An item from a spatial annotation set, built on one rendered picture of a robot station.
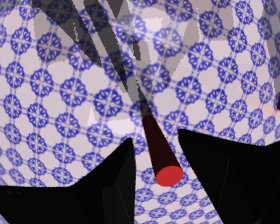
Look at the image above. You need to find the red peg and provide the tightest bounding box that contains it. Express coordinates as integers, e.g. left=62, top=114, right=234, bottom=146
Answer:
left=141, top=114, right=184, bottom=187

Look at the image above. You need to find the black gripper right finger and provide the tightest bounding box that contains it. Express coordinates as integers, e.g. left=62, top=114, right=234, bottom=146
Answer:
left=177, top=128, right=280, bottom=224

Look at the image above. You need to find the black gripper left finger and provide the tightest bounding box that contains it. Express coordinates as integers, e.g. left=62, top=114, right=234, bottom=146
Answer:
left=0, top=137, right=136, bottom=224

